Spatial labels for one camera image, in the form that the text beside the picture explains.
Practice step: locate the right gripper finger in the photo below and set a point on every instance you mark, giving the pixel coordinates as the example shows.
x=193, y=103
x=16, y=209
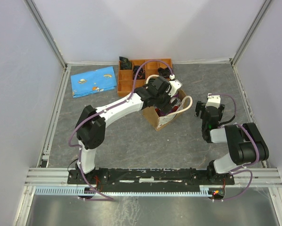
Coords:
x=198, y=108
x=203, y=107

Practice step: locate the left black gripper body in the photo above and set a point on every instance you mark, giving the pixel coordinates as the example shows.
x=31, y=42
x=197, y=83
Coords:
x=162, y=99

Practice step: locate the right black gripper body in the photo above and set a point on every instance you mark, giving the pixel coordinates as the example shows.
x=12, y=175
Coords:
x=203, y=125

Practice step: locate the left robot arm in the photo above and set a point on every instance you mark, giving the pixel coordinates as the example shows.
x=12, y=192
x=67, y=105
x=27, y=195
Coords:
x=90, y=128

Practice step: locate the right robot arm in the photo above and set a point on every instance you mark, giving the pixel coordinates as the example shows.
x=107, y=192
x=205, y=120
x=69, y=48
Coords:
x=245, y=144

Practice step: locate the brown canvas bag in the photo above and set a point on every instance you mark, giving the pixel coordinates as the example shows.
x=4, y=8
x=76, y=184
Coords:
x=158, y=121

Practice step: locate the right red soda can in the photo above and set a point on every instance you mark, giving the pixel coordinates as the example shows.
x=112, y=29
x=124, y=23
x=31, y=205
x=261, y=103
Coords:
x=175, y=103

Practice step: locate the black rolled tie right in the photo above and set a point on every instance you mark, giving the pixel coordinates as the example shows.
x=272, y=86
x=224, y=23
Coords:
x=164, y=72

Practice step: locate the black rolled tie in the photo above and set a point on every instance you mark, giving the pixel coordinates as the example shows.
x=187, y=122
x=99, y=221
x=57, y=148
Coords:
x=164, y=72
x=138, y=72

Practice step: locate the black rolled tie middle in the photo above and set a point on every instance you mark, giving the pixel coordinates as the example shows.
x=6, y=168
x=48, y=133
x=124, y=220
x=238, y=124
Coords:
x=138, y=72

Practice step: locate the wooden compartment tray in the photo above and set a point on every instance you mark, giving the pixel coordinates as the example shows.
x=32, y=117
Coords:
x=125, y=77

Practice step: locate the dark rolled tie top-left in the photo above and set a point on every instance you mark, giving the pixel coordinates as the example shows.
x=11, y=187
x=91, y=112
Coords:
x=125, y=64

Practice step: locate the blue patterned cloth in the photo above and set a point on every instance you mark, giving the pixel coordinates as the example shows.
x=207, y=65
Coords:
x=91, y=82

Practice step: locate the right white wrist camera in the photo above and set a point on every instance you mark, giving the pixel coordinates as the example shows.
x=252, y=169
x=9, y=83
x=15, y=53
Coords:
x=213, y=100

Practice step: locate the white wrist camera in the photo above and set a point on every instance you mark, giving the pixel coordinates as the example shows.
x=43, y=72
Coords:
x=213, y=100
x=175, y=85

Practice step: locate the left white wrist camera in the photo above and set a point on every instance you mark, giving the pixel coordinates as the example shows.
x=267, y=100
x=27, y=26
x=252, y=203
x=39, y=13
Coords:
x=175, y=85

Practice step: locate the blue slotted cable duct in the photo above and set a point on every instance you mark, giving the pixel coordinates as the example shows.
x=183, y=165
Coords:
x=81, y=191

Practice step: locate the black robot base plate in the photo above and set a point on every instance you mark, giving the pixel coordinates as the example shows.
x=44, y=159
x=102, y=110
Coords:
x=150, y=180

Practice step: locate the aluminium frame rail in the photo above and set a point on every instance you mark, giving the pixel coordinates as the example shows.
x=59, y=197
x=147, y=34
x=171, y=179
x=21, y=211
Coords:
x=262, y=177

